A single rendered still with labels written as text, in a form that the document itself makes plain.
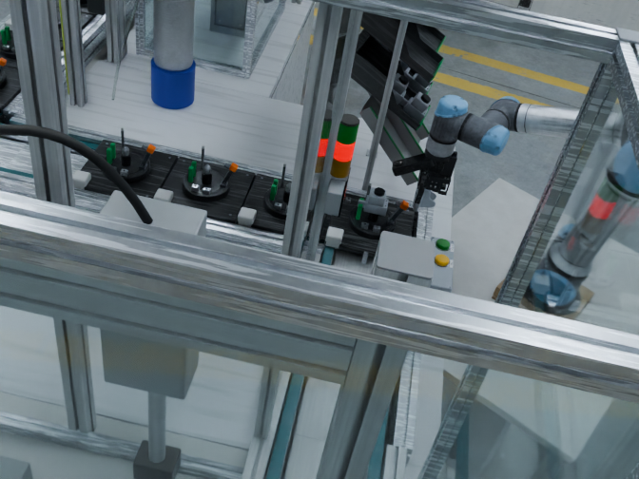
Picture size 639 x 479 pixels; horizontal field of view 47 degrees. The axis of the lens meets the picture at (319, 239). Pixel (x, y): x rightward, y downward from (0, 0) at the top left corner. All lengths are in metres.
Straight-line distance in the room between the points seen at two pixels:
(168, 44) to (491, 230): 1.25
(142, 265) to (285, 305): 0.09
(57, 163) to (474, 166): 3.36
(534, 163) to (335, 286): 4.08
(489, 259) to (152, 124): 1.24
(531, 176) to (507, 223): 1.92
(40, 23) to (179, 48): 1.58
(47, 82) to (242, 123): 1.63
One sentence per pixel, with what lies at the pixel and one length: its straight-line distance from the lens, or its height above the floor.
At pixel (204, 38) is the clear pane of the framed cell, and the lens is 2.94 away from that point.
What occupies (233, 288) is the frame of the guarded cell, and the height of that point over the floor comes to 1.98.
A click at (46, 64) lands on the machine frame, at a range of 1.09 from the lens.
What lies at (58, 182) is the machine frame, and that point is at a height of 1.58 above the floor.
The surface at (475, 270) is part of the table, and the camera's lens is 2.27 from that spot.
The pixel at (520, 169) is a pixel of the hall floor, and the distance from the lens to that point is 4.42.
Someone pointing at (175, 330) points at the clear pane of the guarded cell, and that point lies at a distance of 0.53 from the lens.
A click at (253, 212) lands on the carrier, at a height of 0.99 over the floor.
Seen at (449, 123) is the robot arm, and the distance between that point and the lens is 1.88.
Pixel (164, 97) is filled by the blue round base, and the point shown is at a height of 0.91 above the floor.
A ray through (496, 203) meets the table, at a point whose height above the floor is 0.86.
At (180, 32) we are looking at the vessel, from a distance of 2.59.
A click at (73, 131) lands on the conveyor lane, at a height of 0.96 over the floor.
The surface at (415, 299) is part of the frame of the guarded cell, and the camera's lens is 0.47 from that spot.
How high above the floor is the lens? 2.31
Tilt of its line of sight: 41 degrees down
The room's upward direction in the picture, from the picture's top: 11 degrees clockwise
